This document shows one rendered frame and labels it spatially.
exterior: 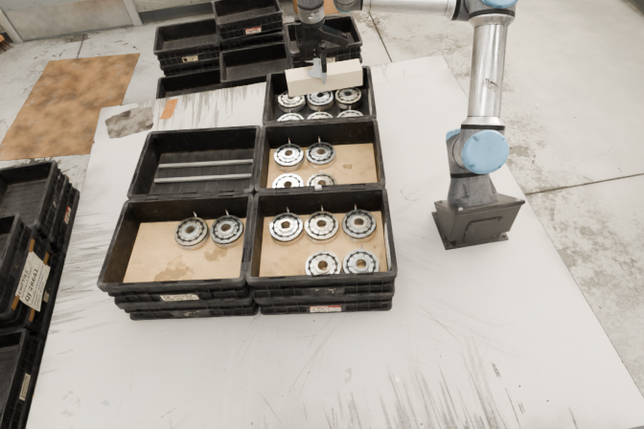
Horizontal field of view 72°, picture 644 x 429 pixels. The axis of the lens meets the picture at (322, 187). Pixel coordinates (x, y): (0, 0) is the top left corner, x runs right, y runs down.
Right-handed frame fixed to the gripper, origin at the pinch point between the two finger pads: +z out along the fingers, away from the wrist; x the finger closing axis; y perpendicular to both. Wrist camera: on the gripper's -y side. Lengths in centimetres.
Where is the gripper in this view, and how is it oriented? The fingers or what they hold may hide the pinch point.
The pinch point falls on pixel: (323, 74)
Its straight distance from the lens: 147.2
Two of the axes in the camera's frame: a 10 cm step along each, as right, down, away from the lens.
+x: 1.6, 7.6, -6.3
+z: 0.7, 6.3, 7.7
